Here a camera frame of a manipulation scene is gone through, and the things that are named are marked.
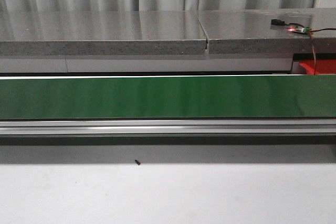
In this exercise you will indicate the grey stone countertop slab right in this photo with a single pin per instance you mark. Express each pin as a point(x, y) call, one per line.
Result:
point(250, 31)

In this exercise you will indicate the grey stone countertop slab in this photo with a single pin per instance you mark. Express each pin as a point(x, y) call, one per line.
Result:
point(79, 33)
point(250, 31)

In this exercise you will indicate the black usb plug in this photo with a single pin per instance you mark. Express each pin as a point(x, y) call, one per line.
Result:
point(278, 22)

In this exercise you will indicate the green conveyor belt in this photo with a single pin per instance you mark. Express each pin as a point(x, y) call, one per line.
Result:
point(283, 96)

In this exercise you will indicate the small green circuit board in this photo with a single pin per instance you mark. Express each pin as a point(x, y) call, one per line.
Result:
point(299, 29)

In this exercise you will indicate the grey stone countertop slab left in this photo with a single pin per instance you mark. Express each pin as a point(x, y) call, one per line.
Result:
point(79, 33)

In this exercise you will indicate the red plastic bin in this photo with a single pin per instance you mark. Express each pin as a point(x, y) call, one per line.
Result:
point(319, 67)

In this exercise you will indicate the aluminium conveyor side rail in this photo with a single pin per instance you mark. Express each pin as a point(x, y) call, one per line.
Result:
point(165, 127)

